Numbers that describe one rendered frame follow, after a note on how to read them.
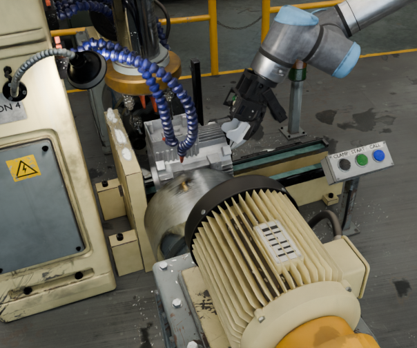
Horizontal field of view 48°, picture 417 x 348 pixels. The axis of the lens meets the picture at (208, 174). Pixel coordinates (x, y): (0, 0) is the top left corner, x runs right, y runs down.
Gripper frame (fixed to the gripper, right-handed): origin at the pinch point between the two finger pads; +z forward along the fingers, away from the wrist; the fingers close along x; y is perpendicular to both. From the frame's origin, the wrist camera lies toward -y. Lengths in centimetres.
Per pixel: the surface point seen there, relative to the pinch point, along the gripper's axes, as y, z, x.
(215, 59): -105, 38, -222
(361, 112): -74, -10, -38
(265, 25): -127, 0, -215
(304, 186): -29.3, 6.9, 1.0
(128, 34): 36.6, -17.6, -2.4
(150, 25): 32.9, -21.0, -2.2
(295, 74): -32.5, -15.2, -33.8
